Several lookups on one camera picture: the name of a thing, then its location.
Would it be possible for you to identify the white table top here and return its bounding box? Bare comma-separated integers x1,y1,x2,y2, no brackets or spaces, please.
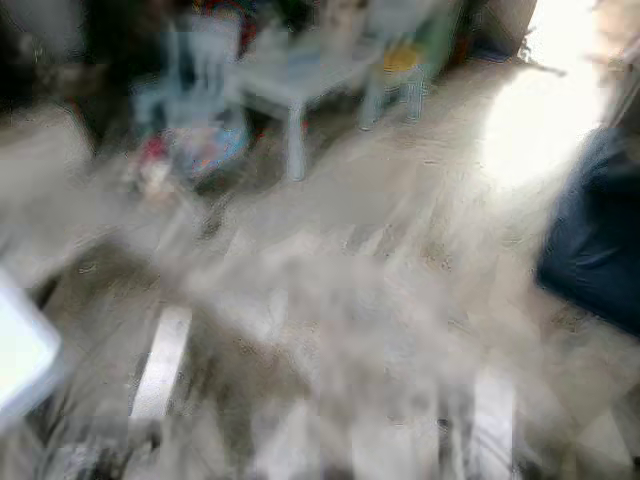
0,268,63,433

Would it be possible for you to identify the colourful round bag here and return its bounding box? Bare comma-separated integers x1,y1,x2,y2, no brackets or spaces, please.
165,108,253,187

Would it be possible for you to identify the light blue children's chair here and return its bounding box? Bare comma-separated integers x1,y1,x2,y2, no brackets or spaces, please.
130,18,247,136

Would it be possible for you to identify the light blue children's table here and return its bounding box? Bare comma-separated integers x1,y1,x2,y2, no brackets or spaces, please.
238,42,391,183

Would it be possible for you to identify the children's chair with yellow seat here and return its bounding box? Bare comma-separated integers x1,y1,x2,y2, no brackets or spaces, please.
363,38,433,126

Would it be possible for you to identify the dark blue upholstered furniture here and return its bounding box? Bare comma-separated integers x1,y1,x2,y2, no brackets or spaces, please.
534,128,640,337

